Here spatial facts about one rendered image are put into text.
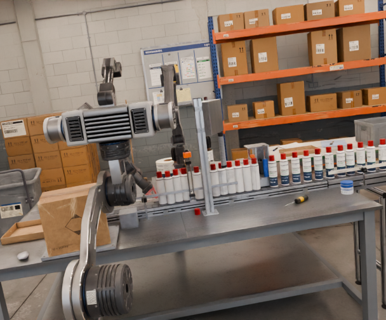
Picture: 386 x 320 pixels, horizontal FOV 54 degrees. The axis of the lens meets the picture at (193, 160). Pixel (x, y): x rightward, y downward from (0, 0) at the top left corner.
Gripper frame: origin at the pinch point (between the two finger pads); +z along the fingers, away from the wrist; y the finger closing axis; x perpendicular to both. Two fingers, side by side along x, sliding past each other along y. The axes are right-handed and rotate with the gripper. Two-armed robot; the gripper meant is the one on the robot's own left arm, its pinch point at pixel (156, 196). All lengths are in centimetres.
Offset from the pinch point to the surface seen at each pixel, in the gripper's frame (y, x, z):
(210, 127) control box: -19, -52, -11
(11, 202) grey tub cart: 180, 138, -64
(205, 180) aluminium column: -17.2, -29.0, 9.3
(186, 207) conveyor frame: -5.7, -8.7, 17.0
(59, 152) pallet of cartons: 326, 103, -69
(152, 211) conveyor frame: -4.8, 7.4, 3.9
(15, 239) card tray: -12, 70, -42
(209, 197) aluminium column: -17.1, -23.8, 18.5
